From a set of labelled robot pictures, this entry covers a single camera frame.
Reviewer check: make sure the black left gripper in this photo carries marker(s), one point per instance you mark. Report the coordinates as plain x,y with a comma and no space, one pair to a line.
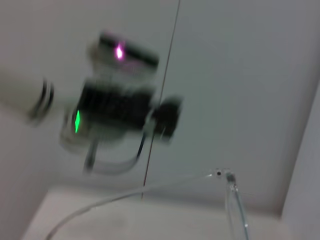
112,105

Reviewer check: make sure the clear transparent glasses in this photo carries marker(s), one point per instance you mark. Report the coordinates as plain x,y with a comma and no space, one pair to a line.
230,178

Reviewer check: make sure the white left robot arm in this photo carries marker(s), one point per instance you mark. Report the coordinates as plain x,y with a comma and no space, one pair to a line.
20,97

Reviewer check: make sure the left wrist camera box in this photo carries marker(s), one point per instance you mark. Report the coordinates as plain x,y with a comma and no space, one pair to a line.
125,53

